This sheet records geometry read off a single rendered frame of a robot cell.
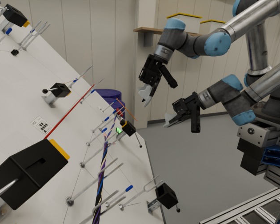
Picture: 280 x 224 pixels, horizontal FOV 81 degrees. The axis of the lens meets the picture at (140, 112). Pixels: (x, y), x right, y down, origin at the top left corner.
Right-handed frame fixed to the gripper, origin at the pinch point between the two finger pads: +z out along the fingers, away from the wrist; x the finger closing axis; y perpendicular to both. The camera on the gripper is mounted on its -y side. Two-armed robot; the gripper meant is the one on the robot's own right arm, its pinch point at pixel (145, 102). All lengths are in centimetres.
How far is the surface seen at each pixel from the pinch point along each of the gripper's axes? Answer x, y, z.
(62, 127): 24.9, 25.2, 11.3
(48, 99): 19.7, 32.8, 6.6
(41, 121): 29.2, 29.8, 9.1
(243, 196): -63, -161, 69
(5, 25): 2, 59, -7
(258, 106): -321, -353, -43
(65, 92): 19.9, 28.7, 2.3
